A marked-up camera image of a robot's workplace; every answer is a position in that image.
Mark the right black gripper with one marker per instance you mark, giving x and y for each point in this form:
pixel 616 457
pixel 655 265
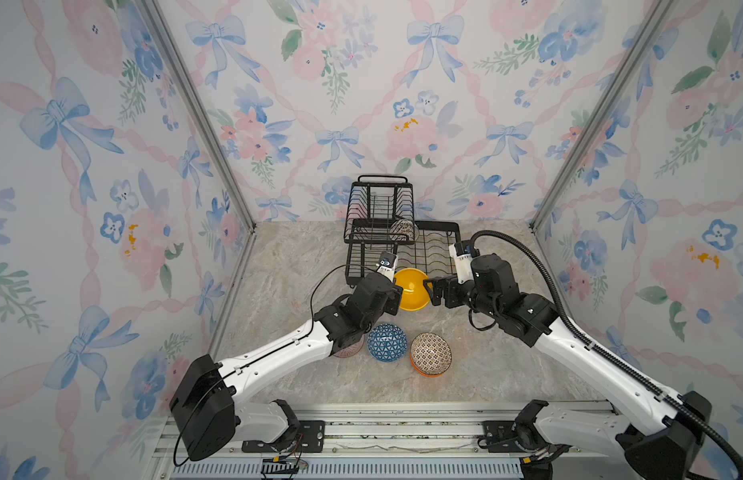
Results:
pixel 450 286

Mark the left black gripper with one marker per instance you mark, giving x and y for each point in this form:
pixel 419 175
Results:
pixel 393 298

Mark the yellow bowl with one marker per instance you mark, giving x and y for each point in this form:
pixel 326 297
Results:
pixel 414 296

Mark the white red patterned bowl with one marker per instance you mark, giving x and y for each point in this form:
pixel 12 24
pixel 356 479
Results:
pixel 404 231

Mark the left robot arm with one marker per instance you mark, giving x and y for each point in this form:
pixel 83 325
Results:
pixel 213 404

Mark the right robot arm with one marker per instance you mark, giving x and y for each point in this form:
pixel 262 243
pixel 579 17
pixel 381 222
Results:
pixel 656 430

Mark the pink patterned bowl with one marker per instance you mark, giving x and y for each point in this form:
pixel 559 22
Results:
pixel 351 350

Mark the blue patterned bowl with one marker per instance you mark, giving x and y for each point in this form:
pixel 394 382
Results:
pixel 387 343

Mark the orange dotted patterned bowl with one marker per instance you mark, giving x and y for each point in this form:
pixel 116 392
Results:
pixel 430 355

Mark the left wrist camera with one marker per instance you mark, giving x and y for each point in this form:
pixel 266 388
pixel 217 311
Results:
pixel 387 264

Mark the black wire dish rack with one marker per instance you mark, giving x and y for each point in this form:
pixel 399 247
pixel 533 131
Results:
pixel 375 202

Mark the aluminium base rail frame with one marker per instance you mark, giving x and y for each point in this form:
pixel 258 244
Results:
pixel 441 440

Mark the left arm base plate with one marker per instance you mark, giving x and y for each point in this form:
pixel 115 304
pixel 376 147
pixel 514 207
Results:
pixel 309 437

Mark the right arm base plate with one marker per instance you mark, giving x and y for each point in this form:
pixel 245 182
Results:
pixel 511 437

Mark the right aluminium corner post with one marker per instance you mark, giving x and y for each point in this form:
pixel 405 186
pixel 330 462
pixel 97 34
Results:
pixel 646 34

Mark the aluminium corner post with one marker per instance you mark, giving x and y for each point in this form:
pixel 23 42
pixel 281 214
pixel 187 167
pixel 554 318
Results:
pixel 177 66
pixel 646 34

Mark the left aluminium corner post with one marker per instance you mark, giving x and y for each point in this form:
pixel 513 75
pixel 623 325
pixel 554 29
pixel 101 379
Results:
pixel 177 66

